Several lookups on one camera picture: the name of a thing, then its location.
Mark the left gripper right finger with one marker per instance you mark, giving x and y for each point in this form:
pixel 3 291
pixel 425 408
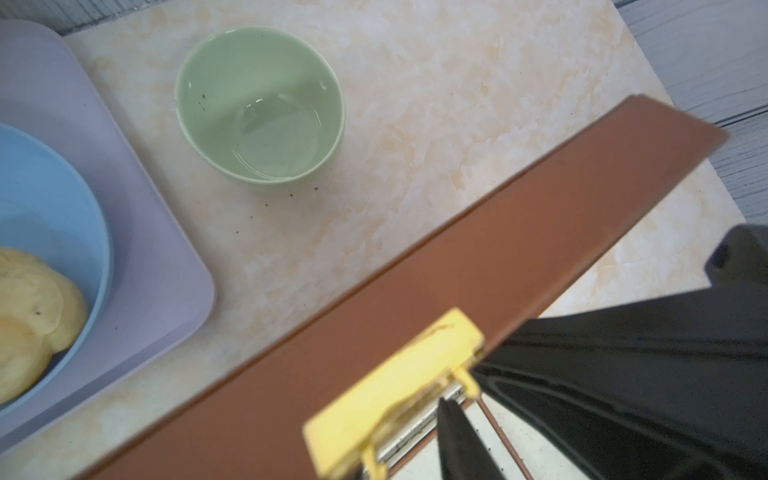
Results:
pixel 673 387

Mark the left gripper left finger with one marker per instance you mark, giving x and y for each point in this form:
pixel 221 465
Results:
pixel 462 454

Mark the brown jewelry box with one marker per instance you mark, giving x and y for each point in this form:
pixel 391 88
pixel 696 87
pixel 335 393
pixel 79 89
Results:
pixel 502 261

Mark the purple tray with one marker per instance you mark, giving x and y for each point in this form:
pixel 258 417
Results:
pixel 161 292

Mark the green bowl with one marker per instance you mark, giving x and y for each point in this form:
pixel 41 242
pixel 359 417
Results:
pixel 260 106

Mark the yellow pastry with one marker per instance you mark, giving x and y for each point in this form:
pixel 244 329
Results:
pixel 42 314

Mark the blue plate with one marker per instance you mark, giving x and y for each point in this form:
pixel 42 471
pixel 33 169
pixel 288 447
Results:
pixel 49 210

